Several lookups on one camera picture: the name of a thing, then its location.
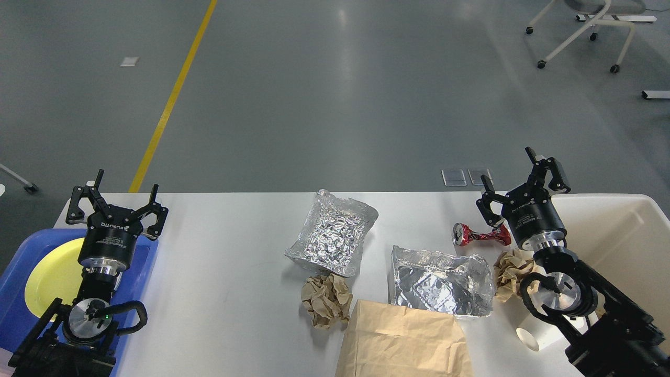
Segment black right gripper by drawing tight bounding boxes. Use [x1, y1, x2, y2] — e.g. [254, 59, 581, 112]
[476, 147, 572, 251]

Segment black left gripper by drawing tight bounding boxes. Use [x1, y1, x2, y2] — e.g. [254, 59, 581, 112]
[65, 169, 169, 274]

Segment yellow-green plastic plate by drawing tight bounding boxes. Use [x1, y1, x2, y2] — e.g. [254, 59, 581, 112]
[24, 237, 124, 319]

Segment foil tray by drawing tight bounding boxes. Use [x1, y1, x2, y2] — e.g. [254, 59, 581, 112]
[284, 189, 379, 278]
[388, 245, 495, 318]

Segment brown paper bag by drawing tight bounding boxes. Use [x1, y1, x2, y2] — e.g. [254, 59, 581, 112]
[335, 300, 474, 376]

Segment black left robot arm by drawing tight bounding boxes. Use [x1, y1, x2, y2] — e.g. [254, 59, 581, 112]
[8, 170, 169, 376]

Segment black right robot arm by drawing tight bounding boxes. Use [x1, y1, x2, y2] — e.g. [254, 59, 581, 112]
[476, 147, 669, 376]

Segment floor outlet plates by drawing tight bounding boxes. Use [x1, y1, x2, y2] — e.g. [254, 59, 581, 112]
[441, 169, 494, 187]

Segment crushed red soda can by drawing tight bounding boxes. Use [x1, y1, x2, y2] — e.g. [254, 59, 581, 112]
[452, 223, 512, 247]

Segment small crumpled brown paper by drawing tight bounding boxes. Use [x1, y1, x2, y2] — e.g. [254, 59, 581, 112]
[494, 248, 545, 303]

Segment white chair leg left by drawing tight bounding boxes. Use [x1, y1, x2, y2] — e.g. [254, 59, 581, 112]
[0, 164, 40, 195]

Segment cream plastic bin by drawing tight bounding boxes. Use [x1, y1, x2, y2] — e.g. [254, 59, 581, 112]
[552, 194, 669, 336]

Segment white paper cup lying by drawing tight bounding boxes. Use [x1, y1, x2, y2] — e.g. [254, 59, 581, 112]
[516, 314, 566, 352]

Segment white bar on floor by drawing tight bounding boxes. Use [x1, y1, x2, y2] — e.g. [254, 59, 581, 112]
[641, 90, 670, 100]

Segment white office chair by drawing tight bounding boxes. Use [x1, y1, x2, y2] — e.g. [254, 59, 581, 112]
[537, 1, 656, 74]

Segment crumpled brown paper ball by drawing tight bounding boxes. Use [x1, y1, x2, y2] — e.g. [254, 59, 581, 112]
[301, 273, 353, 330]

